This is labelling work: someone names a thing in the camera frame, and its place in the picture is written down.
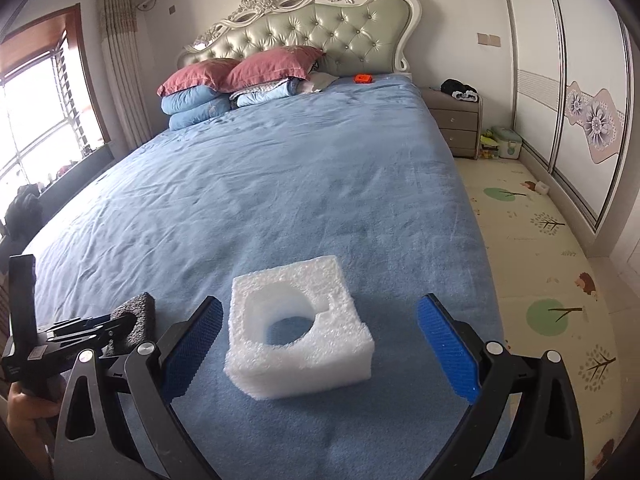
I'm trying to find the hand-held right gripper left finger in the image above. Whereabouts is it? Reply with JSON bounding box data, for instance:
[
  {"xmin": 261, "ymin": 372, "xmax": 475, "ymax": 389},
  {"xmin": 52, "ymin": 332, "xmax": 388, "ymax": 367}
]
[{"xmin": 50, "ymin": 296, "xmax": 224, "ymax": 480}]

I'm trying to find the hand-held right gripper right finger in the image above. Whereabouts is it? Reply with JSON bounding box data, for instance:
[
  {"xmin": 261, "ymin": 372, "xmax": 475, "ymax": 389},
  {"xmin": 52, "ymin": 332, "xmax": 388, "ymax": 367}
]
[{"xmin": 417, "ymin": 293, "xmax": 585, "ymax": 480}]

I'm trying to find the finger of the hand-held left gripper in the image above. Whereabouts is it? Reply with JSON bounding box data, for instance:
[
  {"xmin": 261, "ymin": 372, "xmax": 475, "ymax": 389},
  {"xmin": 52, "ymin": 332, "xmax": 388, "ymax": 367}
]
[
  {"xmin": 47, "ymin": 314, "xmax": 114, "ymax": 337},
  {"xmin": 75, "ymin": 312, "xmax": 137, "ymax": 359}
]

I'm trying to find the black foam block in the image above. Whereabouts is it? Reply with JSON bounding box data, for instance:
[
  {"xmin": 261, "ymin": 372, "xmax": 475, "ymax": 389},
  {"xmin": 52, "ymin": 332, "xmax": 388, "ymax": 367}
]
[{"xmin": 109, "ymin": 291, "xmax": 156, "ymax": 353}]

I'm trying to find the white foam block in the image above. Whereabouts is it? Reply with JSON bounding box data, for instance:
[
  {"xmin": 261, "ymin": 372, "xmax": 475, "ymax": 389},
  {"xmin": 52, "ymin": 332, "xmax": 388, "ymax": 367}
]
[{"xmin": 225, "ymin": 255, "xmax": 376, "ymax": 401}]

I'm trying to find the person's left hand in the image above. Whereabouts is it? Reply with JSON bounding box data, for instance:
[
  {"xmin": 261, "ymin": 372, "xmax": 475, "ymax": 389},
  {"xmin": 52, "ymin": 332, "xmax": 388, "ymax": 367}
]
[{"xmin": 6, "ymin": 382, "xmax": 63, "ymax": 438}]

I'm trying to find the black bag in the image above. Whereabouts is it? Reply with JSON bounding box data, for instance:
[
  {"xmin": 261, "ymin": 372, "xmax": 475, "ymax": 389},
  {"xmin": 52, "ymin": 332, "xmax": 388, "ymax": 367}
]
[{"xmin": 5, "ymin": 185, "xmax": 43, "ymax": 241}]

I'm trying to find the printed play mat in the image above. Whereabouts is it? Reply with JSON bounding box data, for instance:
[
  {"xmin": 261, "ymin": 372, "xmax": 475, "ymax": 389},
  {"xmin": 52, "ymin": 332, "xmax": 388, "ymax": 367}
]
[{"xmin": 455, "ymin": 157, "xmax": 632, "ymax": 480}]

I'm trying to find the bed with blue sheet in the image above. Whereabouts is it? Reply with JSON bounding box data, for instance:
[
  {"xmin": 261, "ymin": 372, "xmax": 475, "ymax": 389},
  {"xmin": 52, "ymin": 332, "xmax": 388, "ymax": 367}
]
[{"xmin": 20, "ymin": 72, "xmax": 506, "ymax": 480}]

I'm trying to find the green storage box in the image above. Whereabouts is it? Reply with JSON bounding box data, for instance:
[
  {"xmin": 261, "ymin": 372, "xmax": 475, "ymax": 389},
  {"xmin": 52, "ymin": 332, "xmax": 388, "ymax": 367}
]
[{"xmin": 490, "ymin": 126, "xmax": 522, "ymax": 158}]

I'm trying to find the grey nightstand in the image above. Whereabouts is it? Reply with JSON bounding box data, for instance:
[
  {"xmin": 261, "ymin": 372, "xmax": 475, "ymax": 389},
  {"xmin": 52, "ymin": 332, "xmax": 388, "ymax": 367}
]
[{"xmin": 419, "ymin": 86, "xmax": 483, "ymax": 160}]

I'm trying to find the folded plain blue quilt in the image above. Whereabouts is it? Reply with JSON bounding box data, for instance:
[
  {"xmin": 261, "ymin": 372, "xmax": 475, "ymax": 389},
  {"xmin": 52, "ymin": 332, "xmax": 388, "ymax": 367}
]
[{"xmin": 161, "ymin": 85, "xmax": 232, "ymax": 131}]

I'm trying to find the dark clothes pile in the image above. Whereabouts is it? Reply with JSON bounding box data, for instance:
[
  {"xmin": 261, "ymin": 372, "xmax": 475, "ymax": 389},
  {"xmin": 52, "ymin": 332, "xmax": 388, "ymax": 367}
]
[{"xmin": 440, "ymin": 78, "xmax": 479, "ymax": 101}]

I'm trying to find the folded blue patterned quilt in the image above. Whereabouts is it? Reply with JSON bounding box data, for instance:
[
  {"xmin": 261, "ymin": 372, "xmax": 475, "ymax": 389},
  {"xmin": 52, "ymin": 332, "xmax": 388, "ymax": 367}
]
[{"xmin": 230, "ymin": 77, "xmax": 313, "ymax": 108}]

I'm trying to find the beige curtain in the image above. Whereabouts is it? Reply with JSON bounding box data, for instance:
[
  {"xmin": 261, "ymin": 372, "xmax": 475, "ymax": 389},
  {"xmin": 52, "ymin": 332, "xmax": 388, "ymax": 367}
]
[{"xmin": 97, "ymin": 0, "xmax": 153, "ymax": 148}]

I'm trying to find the pink pillow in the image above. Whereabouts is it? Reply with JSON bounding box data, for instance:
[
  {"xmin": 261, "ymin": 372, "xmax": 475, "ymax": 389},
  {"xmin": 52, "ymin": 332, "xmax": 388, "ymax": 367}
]
[
  {"xmin": 220, "ymin": 46, "xmax": 327, "ymax": 93},
  {"xmin": 157, "ymin": 57, "xmax": 241, "ymax": 97}
]

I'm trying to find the white cloth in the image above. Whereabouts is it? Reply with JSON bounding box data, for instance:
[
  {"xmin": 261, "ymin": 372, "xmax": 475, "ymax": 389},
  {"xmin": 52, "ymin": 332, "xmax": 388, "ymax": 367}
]
[{"xmin": 300, "ymin": 72, "xmax": 341, "ymax": 93}]

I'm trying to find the white sliding door wardrobe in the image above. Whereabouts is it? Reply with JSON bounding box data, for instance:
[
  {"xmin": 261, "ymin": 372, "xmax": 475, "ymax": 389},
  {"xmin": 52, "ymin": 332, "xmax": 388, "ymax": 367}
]
[{"xmin": 500, "ymin": 0, "xmax": 633, "ymax": 233}]

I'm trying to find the tufted green headboard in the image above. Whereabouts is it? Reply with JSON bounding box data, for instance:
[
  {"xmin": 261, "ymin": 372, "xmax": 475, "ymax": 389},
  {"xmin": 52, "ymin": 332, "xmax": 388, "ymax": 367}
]
[{"xmin": 177, "ymin": 0, "xmax": 422, "ymax": 76}]

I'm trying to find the window with brown frame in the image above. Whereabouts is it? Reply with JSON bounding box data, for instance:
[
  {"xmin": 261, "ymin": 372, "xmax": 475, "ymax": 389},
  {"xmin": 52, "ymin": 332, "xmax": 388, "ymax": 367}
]
[{"xmin": 0, "ymin": 2, "xmax": 111, "ymax": 186}]

